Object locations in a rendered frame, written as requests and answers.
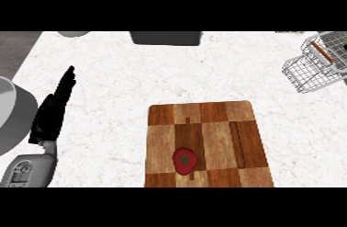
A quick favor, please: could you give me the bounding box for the checkered wooden cutting board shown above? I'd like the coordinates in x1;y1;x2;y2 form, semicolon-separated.
144;99;275;188

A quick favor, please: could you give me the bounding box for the red tomato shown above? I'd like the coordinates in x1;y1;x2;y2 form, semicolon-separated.
172;146;200;176

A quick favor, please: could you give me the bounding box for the dark grey appliance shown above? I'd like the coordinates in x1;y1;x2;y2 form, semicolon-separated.
129;31;204;47

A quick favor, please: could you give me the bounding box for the pale grey round object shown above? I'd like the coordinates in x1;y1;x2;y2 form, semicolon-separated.
58;31;92;39

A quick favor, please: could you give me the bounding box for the grey round pot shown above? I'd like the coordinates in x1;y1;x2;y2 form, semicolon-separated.
0;76;41;157

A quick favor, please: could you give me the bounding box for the white wire tiered basket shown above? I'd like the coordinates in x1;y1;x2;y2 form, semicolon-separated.
281;31;347;95

